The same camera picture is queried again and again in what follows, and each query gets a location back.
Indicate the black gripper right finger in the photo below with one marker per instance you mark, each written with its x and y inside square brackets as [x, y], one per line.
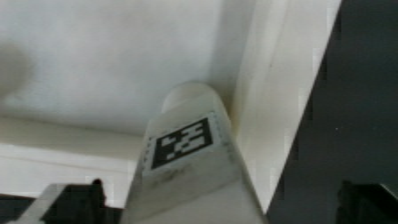
[367, 204]

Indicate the white square tabletop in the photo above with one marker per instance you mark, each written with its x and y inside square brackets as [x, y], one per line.
[97, 54]

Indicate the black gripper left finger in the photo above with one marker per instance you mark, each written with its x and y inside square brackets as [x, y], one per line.
[70, 204]

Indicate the white table leg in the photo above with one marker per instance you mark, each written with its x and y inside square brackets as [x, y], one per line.
[191, 187]

